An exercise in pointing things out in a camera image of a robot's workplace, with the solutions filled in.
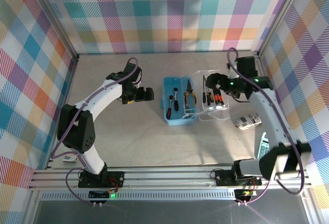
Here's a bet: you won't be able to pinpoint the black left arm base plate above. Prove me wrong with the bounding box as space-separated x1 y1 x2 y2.
78 171 125 188

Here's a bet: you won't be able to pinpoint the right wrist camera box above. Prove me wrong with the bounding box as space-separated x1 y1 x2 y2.
227 62 239 80

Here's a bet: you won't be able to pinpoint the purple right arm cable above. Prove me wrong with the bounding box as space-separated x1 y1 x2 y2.
227 47 306 206

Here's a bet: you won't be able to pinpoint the aluminium frame post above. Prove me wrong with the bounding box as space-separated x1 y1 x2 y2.
257 0 305 58
29 0 79 60

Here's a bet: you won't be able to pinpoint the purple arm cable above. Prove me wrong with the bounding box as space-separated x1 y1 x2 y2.
51 58 142 207
227 47 306 206

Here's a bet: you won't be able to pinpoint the light blue calculator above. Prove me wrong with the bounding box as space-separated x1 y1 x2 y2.
257 131 270 159

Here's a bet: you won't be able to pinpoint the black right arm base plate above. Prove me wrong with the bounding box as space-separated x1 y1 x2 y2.
214 170 263 186

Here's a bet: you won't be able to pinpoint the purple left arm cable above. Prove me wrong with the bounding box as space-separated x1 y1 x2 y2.
51 58 142 207

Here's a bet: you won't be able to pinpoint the aluminium side rail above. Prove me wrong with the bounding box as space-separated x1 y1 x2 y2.
255 51 295 168
45 55 79 171

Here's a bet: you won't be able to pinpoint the printed paper packet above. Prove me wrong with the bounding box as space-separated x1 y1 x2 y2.
232 113 262 132

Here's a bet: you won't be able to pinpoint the blue plastic toolbox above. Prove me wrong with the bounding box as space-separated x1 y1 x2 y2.
160 69 231 126

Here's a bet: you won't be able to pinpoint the yellow-handled pliers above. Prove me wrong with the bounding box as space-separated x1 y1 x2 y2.
184 79 197 106

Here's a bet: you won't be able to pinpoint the aluminium front rail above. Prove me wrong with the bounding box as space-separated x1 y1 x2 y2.
28 166 312 192

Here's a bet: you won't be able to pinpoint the slotted grey cable duct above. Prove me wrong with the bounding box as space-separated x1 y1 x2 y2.
41 192 236 201

